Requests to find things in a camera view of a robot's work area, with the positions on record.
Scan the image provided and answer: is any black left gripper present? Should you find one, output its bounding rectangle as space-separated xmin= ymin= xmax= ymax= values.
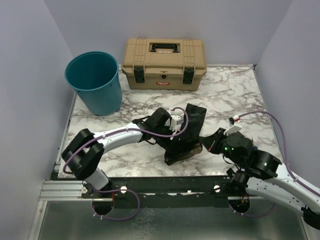
xmin=153 ymin=122 xmax=181 ymax=152

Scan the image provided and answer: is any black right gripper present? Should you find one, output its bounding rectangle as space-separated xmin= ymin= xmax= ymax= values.
xmin=199 ymin=126 xmax=244 ymax=167

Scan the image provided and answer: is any black plastic trash bag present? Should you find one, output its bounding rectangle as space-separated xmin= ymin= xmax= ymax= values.
xmin=164 ymin=103 xmax=207 ymax=166

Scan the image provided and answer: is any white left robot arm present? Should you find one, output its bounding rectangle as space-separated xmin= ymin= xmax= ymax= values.
xmin=61 ymin=107 xmax=181 ymax=198

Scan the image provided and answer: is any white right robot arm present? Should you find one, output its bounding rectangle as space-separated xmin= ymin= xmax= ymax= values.
xmin=201 ymin=128 xmax=320 ymax=229

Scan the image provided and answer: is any teal plastic trash bin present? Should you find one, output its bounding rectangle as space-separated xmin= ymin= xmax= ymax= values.
xmin=64 ymin=51 xmax=122 ymax=116

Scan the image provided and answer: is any tan plastic toolbox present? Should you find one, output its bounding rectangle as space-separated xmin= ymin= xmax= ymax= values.
xmin=121 ymin=37 xmax=207 ymax=91

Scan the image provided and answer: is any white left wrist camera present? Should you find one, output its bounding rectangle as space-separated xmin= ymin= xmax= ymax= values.
xmin=165 ymin=109 xmax=184 ymax=131

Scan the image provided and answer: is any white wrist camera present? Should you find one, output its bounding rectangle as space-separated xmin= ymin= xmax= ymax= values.
xmin=223 ymin=115 xmax=243 ymax=136
xmin=165 ymin=109 xmax=184 ymax=131

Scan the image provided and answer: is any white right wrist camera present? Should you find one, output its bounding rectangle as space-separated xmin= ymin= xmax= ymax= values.
xmin=223 ymin=115 xmax=243 ymax=136

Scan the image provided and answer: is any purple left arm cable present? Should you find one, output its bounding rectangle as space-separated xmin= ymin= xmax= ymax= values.
xmin=62 ymin=106 xmax=190 ymax=175

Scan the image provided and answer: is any black front mounting rail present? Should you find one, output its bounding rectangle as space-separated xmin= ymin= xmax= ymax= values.
xmin=81 ymin=175 xmax=246 ymax=208

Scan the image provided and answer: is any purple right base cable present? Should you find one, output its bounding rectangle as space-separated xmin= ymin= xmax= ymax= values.
xmin=231 ymin=199 xmax=279 ymax=218

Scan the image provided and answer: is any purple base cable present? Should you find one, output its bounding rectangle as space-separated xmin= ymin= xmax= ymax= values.
xmin=91 ymin=188 xmax=141 ymax=221
xmin=231 ymin=199 xmax=279 ymax=218

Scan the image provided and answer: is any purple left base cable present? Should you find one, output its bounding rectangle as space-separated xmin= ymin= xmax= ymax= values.
xmin=91 ymin=188 xmax=141 ymax=221

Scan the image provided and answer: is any aluminium extrusion frame rail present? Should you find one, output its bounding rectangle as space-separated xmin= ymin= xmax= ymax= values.
xmin=28 ymin=94 xmax=81 ymax=240

